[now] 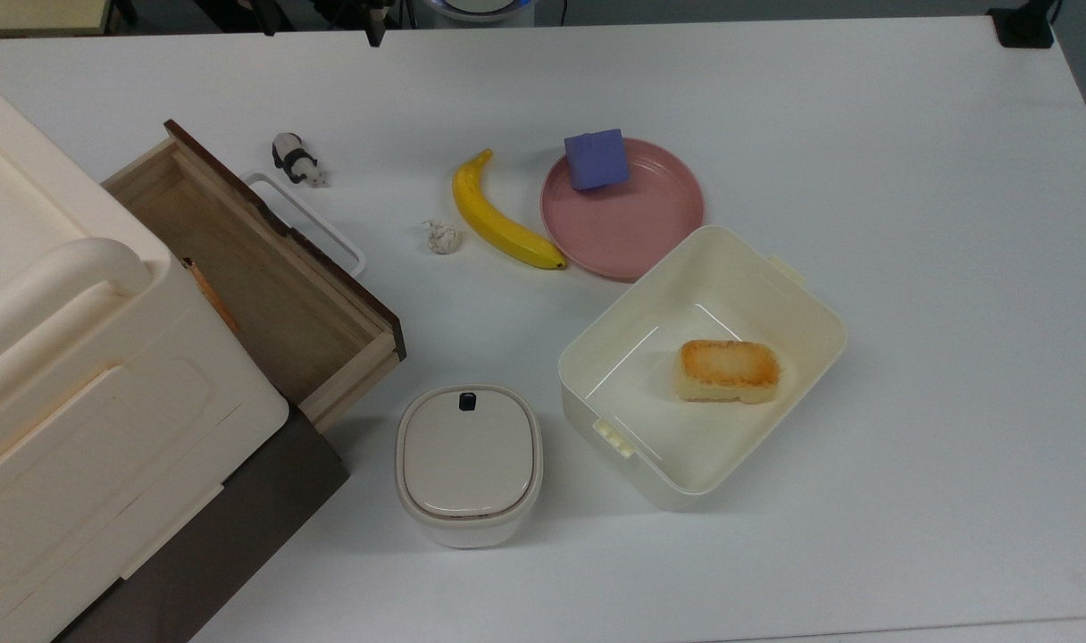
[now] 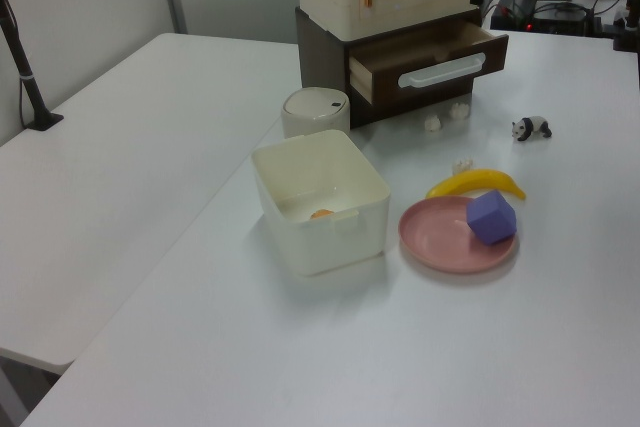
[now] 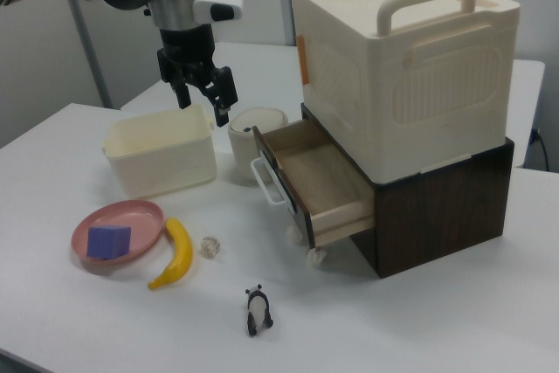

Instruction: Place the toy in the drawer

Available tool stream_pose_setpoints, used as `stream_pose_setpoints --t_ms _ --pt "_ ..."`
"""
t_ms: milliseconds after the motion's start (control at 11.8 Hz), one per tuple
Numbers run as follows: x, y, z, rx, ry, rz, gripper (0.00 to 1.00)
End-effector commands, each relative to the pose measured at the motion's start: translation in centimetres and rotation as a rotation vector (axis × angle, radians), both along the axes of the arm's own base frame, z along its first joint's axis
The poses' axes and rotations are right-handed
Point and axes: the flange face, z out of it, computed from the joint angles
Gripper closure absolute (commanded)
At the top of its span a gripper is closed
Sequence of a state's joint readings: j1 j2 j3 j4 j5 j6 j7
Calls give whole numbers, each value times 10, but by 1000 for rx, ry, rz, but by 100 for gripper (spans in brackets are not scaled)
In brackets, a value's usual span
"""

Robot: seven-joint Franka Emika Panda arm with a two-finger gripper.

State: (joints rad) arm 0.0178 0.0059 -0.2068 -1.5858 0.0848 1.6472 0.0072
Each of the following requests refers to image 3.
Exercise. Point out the dark wooden drawer cabinet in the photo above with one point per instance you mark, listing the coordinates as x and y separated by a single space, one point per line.
436 220

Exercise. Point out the cream plastic tub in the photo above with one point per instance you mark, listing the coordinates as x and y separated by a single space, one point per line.
168 163

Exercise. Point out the orange tape strip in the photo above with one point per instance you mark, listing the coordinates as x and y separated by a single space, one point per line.
304 60

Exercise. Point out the pink plate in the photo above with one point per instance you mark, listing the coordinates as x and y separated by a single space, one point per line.
140 220

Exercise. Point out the small woven ball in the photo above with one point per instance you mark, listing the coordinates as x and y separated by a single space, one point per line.
209 246

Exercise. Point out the purple cube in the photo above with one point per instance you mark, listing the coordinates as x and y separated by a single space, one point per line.
108 242

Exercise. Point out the panda toy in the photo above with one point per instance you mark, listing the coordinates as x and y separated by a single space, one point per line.
258 309

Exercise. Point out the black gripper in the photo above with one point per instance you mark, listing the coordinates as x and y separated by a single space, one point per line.
185 50

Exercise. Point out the yellow toy banana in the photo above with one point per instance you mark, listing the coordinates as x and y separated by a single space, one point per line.
181 250

